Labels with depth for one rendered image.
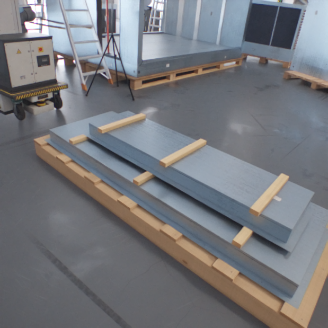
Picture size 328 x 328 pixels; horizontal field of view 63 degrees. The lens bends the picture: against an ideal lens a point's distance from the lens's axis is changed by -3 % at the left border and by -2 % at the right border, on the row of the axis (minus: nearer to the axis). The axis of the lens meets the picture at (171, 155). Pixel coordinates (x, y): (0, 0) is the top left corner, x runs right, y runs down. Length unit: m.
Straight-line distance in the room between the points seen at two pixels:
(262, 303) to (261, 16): 7.28
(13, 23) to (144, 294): 3.13
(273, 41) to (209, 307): 7.14
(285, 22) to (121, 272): 7.18
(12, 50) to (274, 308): 3.05
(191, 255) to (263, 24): 7.07
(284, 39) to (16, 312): 7.55
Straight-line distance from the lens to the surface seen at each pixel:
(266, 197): 1.58
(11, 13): 3.71
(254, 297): 1.49
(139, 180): 1.74
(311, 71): 6.66
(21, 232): 1.93
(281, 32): 7.94
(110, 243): 1.75
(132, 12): 4.38
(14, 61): 3.26
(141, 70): 4.48
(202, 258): 1.55
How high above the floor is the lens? 1.31
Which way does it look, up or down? 30 degrees down
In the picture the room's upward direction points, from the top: 6 degrees clockwise
